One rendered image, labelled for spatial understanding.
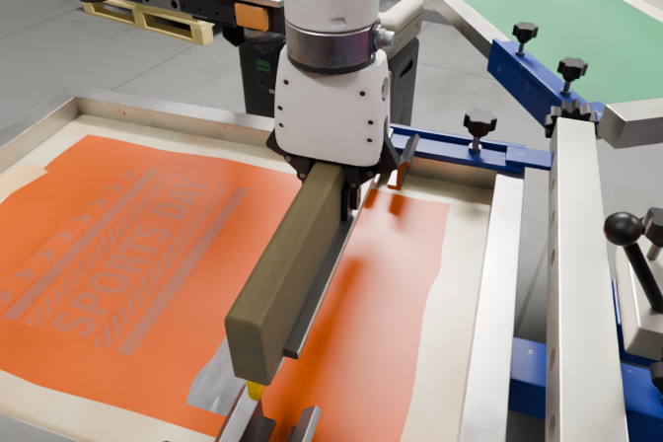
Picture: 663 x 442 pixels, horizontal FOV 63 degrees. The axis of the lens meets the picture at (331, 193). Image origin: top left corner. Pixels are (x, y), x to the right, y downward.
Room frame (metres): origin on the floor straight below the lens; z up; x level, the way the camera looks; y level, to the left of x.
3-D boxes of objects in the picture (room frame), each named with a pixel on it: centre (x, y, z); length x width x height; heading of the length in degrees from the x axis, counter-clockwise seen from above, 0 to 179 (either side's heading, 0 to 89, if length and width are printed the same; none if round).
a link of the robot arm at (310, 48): (0.43, -0.01, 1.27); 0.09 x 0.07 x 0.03; 72
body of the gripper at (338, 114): (0.43, 0.00, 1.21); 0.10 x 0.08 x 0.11; 72
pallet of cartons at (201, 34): (3.97, 1.12, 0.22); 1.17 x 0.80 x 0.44; 61
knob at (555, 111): (0.69, -0.35, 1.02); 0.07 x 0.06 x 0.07; 72
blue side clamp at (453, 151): (0.68, -0.13, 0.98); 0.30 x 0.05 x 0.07; 72
